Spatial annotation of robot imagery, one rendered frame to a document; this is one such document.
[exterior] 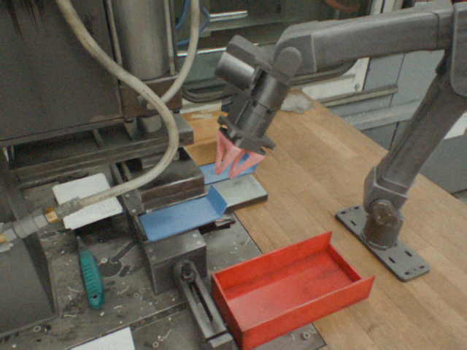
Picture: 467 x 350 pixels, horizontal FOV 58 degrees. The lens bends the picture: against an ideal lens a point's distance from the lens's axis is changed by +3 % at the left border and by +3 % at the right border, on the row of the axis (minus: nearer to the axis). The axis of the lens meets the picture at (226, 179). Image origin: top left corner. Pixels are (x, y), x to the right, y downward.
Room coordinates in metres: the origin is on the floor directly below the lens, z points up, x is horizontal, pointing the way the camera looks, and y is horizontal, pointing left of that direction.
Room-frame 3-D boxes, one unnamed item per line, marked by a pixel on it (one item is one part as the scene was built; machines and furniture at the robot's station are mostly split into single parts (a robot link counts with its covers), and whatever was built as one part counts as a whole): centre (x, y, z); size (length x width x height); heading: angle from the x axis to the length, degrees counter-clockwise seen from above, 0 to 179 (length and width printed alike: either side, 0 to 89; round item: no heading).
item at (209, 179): (0.80, 0.00, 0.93); 0.15 x 0.07 x 0.03; 114
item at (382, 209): (0.59, -0.30, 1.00); 0.09 x 0.06 x 0.06; 164
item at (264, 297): (0.45, -0.11, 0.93); 0.25 x 0.12 x 0.06; 115
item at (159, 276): (0.56, 0.12, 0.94); 0.20 x 0.10 x 0.07; 25
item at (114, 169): (0.71, 0.23, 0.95); 0.15 x 0.03 x 0.10; 25
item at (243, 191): (0.75, 0.01, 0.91); 0.17 x 0.16 x 0.02; 25
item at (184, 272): (0.40, 0.05, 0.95); 0.15 x 0.03 x 0.10; 25
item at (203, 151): (0.91, 0.06, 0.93); 0.25 x 0.13 x 0.08; 115
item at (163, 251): (0.56, 0.12, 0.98); 0.20 x 0.10 x 0.01; 25
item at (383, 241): (0.59, -0.31, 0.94); 0.20 x 0.07 x 0.08; 25
